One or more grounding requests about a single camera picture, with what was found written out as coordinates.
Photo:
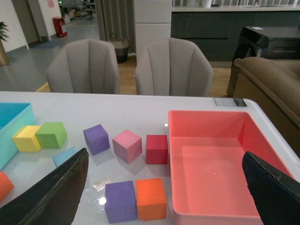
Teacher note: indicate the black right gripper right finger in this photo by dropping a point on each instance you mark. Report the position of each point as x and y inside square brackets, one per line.
[276, 195]

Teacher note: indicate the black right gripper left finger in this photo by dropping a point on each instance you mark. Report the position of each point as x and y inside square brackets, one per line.
[54, 199]

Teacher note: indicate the light blue foam block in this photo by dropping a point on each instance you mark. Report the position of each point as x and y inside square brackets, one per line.
[64, 156]

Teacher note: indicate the orange foam block near bin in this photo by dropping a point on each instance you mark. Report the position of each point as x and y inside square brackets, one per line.
[6, 186]

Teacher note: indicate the yellow foam block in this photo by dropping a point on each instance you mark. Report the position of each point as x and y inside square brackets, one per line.
[25, 139]

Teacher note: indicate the green foam block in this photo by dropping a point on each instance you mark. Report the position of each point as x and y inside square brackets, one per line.
[51, 135]

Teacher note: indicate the purple foam block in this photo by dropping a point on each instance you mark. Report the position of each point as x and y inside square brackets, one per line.
[97, 139]
[120, 203]

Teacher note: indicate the pink plastic bin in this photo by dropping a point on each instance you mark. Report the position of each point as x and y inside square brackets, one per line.
[208, 182]

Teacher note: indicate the teal plastic bin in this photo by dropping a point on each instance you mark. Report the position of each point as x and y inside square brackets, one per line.
[13, 116]

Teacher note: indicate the pink foam block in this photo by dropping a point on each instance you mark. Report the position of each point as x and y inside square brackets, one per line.
[127, 145]

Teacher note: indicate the table label sticker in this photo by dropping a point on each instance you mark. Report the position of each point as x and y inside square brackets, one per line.
[229, 101]

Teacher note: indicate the brown sofa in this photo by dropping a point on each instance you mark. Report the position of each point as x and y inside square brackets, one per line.
[275, 86]

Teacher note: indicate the red foam block by bin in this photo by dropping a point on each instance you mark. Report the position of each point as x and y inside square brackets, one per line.
[156, 149]

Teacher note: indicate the left grey chair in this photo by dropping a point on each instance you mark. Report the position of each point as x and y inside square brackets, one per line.
[85, 66]

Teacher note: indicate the grey chair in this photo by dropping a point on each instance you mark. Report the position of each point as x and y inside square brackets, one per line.
[85, 66]
[173, 67]

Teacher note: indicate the black appliance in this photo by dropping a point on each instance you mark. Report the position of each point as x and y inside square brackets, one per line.
[268, 42]

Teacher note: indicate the woven basket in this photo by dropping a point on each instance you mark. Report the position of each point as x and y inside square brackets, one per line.
[121, 46]

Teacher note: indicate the right grey chair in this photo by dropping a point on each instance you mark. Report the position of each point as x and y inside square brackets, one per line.
[173, 67]

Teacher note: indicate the dark counter cabinet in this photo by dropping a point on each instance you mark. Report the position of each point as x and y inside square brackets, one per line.
[216, 30]

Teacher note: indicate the white cabinet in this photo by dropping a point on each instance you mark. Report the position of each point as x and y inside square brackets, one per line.
[152, 22]

